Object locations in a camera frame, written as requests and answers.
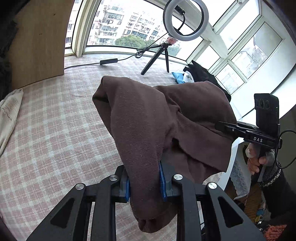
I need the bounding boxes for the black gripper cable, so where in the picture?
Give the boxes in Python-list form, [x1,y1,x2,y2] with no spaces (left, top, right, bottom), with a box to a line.
[273,130,296,169]

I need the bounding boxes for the light plywood board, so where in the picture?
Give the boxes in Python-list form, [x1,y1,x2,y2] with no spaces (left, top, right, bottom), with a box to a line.
[8,0,75,90]

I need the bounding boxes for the person's right forearm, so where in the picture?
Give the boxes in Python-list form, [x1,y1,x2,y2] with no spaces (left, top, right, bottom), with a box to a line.
[258,160,296,220]

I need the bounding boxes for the light blue folded garment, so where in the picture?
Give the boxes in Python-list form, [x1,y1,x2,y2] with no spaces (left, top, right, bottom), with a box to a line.
[172,72,185,84]

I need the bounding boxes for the black gooseneck phone holder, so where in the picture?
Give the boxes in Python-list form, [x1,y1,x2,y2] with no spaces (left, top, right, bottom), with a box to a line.
[174,6,186,30]

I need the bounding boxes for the cream ribbed sweater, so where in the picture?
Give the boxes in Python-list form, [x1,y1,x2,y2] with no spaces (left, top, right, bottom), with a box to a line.
[0,88,24,156]

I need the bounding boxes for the black ring light cable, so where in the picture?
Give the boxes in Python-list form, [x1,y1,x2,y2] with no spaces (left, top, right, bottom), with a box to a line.
[64,32,170,69]

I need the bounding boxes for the orange curly strands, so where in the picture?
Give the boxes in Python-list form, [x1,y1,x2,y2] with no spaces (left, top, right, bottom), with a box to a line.
[264,225,288,241]

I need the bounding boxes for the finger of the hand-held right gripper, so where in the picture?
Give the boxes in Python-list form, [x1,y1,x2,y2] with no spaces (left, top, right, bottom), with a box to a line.
[215,121,247,139]
[236,122,259,131]

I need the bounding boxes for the person's black tweed jacket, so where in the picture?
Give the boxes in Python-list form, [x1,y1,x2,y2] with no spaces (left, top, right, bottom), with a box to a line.
[252,215,296,241]

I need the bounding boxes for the person's right hand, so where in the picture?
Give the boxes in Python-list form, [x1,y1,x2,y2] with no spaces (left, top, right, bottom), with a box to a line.
[245,148,266,175]

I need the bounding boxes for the white lace cloth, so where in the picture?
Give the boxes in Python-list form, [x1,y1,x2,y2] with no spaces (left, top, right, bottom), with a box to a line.
[228,160,252,201]

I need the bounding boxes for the white window frame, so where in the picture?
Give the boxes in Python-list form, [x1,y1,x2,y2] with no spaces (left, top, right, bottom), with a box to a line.
[65,0,296,114]

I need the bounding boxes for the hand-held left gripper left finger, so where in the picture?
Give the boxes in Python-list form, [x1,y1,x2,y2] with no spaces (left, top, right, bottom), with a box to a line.
[26,165,131,241]

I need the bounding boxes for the pink plaid blanket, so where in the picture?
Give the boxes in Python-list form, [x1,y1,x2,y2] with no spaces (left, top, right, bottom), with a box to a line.
[0,54,234,241]

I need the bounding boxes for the brown fleece garment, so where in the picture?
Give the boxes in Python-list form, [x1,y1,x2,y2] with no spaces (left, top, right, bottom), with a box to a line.
[92,75,237,233]

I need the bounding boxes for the black mini tripod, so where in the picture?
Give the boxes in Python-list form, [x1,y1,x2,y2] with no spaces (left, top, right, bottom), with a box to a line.
[136,37,178,75]

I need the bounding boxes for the white ring light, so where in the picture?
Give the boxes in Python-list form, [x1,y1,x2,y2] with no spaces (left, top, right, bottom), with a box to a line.
[163,0,209,42]

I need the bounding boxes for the black pants with gold print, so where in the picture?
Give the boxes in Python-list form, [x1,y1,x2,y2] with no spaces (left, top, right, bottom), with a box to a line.
[184,60,232,102]

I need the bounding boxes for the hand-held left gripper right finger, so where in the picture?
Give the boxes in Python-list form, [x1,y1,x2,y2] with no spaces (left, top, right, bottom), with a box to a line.
[158,160,265,241]

